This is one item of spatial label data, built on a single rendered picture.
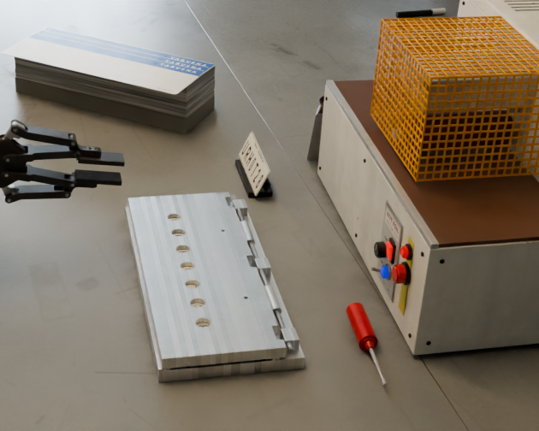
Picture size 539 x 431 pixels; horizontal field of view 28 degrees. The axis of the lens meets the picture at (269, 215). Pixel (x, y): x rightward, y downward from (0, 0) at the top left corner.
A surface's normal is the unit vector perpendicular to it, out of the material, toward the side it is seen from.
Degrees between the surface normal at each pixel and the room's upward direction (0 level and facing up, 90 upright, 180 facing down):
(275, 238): 0
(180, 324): 0
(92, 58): 0
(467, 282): 90
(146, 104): 90
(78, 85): 90
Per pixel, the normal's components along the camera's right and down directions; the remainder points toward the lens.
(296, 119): 0.06, -0.86
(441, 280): 0.21, 0.51
